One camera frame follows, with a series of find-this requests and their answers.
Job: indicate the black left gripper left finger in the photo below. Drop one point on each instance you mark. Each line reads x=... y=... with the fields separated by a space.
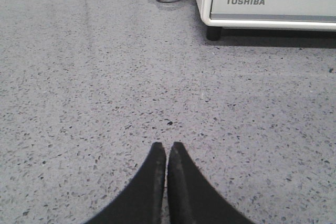
x=141 y=200

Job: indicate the white Toshiba toaster oven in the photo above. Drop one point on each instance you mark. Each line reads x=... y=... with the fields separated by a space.
x=214 y=26

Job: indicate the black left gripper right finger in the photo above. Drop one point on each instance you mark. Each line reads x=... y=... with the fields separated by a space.
x=191 y=197

